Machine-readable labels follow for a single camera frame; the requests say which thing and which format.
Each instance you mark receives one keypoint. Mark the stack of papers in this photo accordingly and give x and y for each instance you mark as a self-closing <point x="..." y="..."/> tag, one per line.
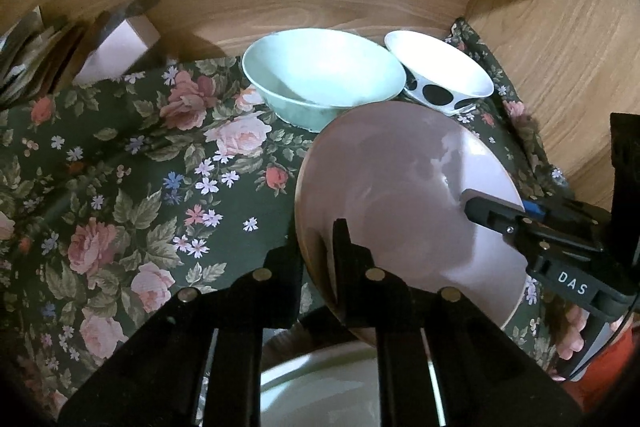
<point x="30" y="57"/>

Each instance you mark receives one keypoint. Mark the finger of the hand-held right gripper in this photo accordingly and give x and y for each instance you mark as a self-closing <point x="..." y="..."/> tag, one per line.
<point x="495" y="212"/>
<point x="565" y="219"/>

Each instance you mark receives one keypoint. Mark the white black-spotted bowl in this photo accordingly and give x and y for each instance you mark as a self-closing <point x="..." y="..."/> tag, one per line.
<point x="440" y="67"/>

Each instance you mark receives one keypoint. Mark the person's orange clothing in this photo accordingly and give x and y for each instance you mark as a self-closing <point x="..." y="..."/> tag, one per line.
<point x="615" y="367"/>

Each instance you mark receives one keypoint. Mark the white box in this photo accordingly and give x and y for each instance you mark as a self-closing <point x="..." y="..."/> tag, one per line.
<point x="120" y="49"/>

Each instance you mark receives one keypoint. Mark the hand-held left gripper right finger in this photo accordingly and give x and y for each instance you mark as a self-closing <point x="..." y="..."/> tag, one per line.
<point x="345" y="267"/>

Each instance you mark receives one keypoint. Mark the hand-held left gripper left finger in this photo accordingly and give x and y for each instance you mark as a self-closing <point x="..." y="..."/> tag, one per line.
<point x="282" y="287"/>

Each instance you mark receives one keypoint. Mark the person's right hand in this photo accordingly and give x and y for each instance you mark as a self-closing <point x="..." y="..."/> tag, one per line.
<point x="570" y="332"/>

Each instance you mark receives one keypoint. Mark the green bowl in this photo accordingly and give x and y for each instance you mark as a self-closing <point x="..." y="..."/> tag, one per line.
<point x="320" y="67"/>

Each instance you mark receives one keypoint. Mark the dark floral tablecloth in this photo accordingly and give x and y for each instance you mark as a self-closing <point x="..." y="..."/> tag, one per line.
<point x="125" y="167"/>

